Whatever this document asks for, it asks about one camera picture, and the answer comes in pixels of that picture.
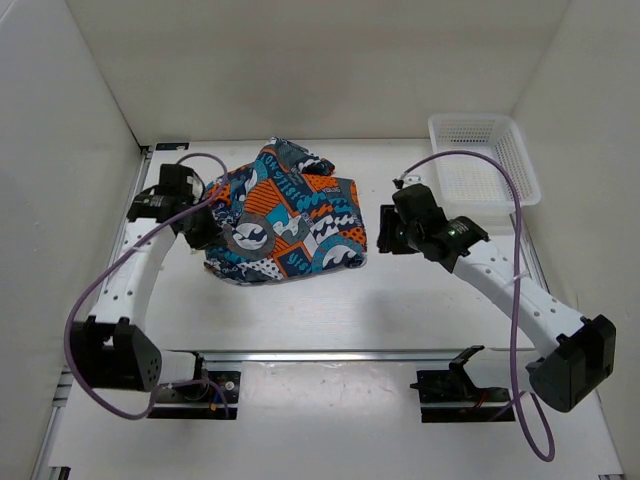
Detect colourful patterned shorts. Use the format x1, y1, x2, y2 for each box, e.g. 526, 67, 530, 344
204, 137, 367, 285

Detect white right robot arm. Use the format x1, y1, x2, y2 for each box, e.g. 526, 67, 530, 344
377, 184, 616, 413

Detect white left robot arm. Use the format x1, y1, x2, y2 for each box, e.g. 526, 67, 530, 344
65, 163, 225, 400

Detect white perforated plastic basket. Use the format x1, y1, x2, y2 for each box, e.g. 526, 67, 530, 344
428, 113, 541, 221

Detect blue label sticker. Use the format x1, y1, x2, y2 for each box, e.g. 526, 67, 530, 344
155, 142, 190, 151

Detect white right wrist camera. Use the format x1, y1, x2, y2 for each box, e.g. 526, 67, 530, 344
392, 174, 423, 190

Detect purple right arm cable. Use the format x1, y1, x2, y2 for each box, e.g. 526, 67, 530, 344
394, 149, 557, 462

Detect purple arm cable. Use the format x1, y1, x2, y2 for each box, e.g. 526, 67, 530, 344
65, 152, 231, 420
394, 149, 557, 462

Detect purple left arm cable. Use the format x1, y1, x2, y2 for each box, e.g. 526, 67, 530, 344
65, 152, 231, 420

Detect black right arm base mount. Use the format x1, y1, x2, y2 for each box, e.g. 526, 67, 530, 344
410, 370, 515, 424

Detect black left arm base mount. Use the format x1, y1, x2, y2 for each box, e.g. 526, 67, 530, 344
148, 367, 242, 421

